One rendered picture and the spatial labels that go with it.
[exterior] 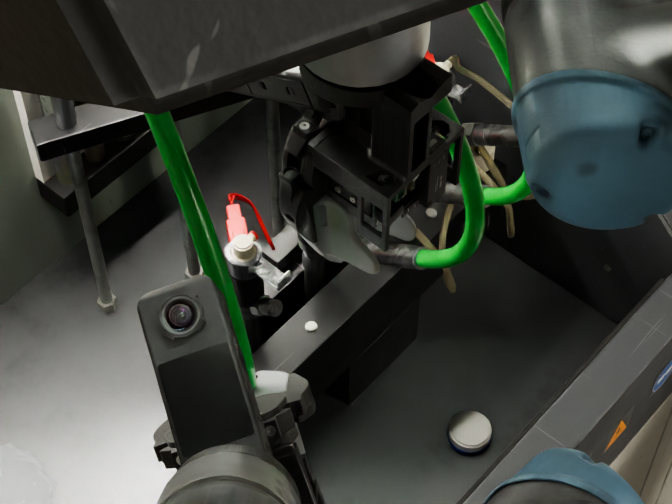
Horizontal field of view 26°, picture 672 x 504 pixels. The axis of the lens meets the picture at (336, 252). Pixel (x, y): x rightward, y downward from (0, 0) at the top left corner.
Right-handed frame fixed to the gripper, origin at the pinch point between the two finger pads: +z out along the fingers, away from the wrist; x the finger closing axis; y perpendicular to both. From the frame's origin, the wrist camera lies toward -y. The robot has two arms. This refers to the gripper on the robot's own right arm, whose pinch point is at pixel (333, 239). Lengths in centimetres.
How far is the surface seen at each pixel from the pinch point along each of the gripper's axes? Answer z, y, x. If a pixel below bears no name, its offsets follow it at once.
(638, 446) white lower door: 48, 16, 27
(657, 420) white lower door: 46, 16, 30
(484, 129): 14.2, -5.1, 24.9
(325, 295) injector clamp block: 24.1, -8.5, 8.5
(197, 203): -13.6, -0.8, -10.7
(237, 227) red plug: 14.3, -13.6, 3.9
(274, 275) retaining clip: 12.4, -7.3, 1.4
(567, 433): 27.1, 14.2, 12.8
